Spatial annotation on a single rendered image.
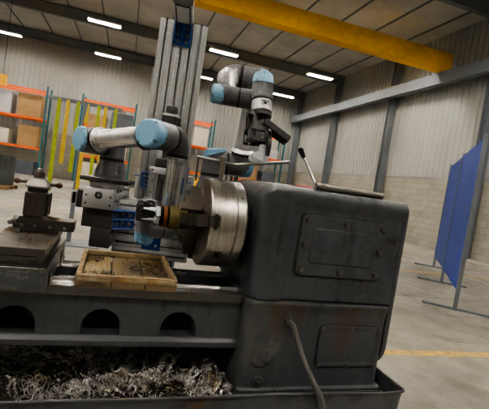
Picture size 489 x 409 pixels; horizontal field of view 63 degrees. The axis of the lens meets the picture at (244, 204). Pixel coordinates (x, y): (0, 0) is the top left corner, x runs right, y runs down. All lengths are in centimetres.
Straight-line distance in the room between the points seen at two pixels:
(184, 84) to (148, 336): 136
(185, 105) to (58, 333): 132
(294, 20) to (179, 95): 1084
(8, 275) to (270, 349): 83
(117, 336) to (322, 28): 1241
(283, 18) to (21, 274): 1202
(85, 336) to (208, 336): 38
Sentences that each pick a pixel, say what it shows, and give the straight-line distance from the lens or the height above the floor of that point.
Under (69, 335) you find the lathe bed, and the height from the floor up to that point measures 71.
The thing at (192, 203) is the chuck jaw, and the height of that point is 114.
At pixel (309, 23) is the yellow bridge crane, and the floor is 619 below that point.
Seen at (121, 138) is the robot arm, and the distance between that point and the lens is 176.
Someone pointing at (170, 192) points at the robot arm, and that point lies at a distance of 173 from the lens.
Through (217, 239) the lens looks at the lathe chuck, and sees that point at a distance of 131.
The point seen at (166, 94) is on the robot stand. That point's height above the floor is 164.
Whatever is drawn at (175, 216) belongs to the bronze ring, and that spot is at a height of 109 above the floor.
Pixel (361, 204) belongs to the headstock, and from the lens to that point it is 145.
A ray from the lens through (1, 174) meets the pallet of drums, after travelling 1376.
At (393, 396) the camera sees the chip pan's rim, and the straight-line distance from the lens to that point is 164.
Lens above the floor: 124
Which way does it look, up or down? 3 degrees down
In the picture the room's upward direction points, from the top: 9 degrees clockwise
